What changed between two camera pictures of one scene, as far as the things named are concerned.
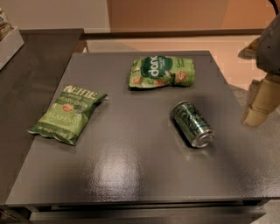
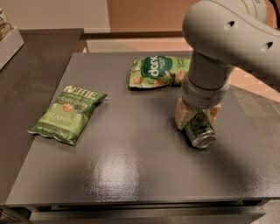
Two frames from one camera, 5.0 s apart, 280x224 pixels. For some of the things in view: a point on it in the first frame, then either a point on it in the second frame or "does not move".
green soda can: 194,127 does not move
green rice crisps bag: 161,70 does not move
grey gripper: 269,49 -> 201,98
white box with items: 10,39 does not move
